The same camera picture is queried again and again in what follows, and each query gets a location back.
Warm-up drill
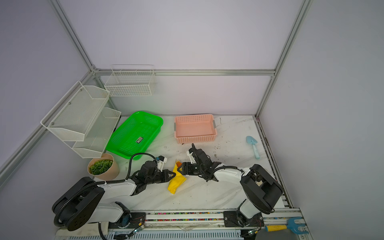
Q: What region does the white wire wall basket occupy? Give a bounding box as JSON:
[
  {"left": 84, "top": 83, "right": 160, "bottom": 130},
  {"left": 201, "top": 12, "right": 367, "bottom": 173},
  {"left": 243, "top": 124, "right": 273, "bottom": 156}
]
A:
[{"left": 105, "top": 65, "right": 156, "bottom": 97}]

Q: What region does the yellow paper napkin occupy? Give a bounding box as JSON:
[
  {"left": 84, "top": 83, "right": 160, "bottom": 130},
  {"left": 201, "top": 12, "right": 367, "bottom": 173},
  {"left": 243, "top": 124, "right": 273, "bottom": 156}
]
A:
[{"left": 168, "top": 161, "right": 186, "bottom": 194}]

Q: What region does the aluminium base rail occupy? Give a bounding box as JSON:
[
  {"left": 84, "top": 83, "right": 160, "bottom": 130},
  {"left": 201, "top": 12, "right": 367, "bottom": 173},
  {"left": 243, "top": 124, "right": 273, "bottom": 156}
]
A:
[{"left": 56, "top": 207, "right": 313, "bottom": 240}]

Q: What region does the light blue garden trowel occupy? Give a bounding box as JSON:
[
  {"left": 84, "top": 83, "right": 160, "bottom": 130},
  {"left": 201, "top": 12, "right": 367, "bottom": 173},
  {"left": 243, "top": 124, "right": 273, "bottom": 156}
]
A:
[{"left": 246, "top": 136, "right": 261, "bottom": 160}]

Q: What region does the green plastic basket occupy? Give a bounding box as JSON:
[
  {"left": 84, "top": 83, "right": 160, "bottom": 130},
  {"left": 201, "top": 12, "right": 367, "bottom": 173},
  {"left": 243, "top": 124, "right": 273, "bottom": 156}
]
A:
[{"left": 106, "top": 111, "right": 164, "bottom": 159}]

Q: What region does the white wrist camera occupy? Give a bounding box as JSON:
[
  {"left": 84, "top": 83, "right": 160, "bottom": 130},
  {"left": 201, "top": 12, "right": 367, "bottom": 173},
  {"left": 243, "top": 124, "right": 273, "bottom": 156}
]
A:
[
  {"left": 187, "top": 151, "right": 196, "bottom": 164},
  {"left": 156, "top": 156, "right": 168, "bottom": 172}
]

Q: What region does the small black item in basket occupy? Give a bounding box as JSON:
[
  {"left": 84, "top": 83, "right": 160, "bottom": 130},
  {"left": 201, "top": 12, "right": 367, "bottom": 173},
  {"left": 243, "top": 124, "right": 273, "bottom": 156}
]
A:
[{"left": 136, "top": 137, "right": 144, "bottom": 144}]

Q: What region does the potted green succulent plant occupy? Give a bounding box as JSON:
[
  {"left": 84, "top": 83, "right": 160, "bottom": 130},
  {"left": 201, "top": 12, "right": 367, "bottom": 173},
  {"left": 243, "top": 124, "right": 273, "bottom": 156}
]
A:
[{"left": 88, "top": 154, "right": 120, "bottom": 181}]

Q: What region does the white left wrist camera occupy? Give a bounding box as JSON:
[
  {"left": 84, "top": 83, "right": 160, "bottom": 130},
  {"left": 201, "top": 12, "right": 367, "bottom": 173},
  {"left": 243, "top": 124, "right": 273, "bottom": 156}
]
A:
[{"left": 156, "top": 156, "right": 168, "bottom": 172}]

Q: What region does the white mesh two-tier shelf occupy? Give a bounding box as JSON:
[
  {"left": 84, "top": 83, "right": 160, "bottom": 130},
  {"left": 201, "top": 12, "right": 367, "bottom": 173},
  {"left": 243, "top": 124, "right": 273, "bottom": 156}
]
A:
[{"left": 41, "top": 82, "right": 121, "bottom": 159}]

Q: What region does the blue yellow garden fork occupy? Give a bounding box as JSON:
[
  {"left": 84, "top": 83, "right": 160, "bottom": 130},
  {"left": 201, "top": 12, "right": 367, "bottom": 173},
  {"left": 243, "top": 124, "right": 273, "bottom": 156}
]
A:
[{"left": 265, "top": 217, "right": 309, "bottom": 235}]

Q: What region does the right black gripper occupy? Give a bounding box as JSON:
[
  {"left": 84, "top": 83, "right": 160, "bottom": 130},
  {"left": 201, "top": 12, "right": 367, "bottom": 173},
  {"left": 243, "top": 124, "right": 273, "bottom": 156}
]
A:
[{"left": 176, "top": 162, "right": 205, "bottom": 176}]

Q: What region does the pink plastic basket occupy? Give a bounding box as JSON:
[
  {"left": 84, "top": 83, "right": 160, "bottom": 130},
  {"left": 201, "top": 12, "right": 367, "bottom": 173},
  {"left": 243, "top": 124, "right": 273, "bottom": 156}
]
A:
[{"left": 174, "top": 114, "right": 218, "bottom": 144}]

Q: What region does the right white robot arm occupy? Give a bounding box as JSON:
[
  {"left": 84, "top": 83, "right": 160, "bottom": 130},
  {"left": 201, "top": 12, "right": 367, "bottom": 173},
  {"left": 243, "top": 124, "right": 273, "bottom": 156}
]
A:
[{"left": 177, "top": 144, "right": 284, "bottom": 228}]

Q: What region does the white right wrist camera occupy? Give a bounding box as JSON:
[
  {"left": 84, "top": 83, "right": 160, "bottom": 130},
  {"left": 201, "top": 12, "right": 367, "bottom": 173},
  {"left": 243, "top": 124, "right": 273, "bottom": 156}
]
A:
[{"left": 187, "top": 151, "right": 196, "bottom": 164}]

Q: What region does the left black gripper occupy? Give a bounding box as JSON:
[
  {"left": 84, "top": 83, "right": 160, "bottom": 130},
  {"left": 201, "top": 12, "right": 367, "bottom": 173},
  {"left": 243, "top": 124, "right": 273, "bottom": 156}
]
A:
[{"left": 146, "top": 169, "right": 176, "bottom": 185}]

